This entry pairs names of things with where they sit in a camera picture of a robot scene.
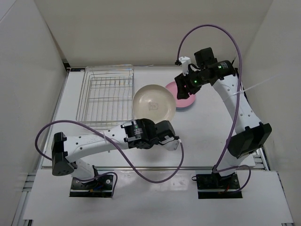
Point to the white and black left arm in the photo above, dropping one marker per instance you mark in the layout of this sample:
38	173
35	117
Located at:
68	152

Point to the blue plastic plate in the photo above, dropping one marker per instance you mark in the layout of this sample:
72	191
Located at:
183	109

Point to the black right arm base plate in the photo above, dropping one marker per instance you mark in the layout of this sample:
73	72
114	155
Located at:
213	186

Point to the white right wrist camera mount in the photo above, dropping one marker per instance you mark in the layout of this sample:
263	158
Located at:
184	62

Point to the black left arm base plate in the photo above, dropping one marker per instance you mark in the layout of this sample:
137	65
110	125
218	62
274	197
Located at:
98	188

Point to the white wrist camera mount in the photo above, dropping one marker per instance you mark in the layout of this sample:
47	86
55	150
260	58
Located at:
184	62
171	144

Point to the aluminium table frame rail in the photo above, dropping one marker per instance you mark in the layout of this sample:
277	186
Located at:
260	160

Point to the chrome wire dish rack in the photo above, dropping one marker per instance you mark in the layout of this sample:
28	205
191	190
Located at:
106	95

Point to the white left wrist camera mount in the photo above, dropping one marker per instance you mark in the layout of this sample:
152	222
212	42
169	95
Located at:
171	144

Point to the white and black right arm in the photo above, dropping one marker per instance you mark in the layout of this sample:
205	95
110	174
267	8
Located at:
248	133

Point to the cream plastic plate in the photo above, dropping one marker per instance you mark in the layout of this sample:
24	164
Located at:
154	102

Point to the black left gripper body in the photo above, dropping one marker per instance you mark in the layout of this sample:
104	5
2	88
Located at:
156	143

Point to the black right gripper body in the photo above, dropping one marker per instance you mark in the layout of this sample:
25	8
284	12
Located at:
194	81

